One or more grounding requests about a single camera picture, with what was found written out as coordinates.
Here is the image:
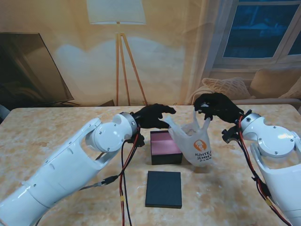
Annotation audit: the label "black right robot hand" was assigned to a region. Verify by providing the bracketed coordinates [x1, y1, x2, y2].
[193, 92, 244, 123]

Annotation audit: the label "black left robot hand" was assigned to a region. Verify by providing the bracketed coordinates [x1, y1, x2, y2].
[131, 103, 177, 129]

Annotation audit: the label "white plastic bag orange logo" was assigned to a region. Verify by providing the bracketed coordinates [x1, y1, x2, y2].
[164, 109, 214, 168]

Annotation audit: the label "black gift box pink inside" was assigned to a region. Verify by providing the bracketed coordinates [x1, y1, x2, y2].
[150, 130, 183, 165]

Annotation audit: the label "black gift box lid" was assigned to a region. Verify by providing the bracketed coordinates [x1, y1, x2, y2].
[145, 171, 183, 209]

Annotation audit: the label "beige knitted cushion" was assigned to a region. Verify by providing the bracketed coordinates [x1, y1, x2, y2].
[202, 77, 252, 101]
[279, 82, 301, 99]

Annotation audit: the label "beige sofa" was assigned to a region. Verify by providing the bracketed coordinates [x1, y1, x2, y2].
[190, 68, 301, 105]

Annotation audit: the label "plain tan cushion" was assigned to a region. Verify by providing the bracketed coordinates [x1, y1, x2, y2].
[249, 68, 301, 98]

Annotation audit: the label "white framed window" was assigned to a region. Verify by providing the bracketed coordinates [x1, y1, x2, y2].
[210, 0, 301, 71]

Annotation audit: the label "white shade tripod floor lamp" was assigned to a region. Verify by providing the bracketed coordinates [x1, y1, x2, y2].
[86, 0, 149, 106]

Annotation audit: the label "dark flat television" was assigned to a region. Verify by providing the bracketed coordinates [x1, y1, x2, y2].
[0, 32, 79, 106]

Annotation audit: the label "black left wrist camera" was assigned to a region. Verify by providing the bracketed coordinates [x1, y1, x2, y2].
[127, 133, 145, 148]

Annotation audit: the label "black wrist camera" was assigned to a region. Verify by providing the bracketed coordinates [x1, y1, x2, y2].
[127, 133, 145, 148]
[221, 127, 241, 144]

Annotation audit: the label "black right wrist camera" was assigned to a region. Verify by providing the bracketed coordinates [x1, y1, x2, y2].
[221, 127, 241, 144]

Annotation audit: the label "red black right arm cables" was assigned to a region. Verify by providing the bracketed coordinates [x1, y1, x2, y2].
[236, 115, 293, 226]

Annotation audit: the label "red black arm cables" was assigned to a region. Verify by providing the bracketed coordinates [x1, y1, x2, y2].
[236, 115, 293, 226]
[119, 127, 142, 226]

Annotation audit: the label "red black left arm cables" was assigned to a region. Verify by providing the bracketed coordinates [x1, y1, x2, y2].
[119, 127, 142, 226]

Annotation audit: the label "grey left arm cable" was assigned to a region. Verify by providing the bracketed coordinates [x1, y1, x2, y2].
[79, 175, 119, 191]

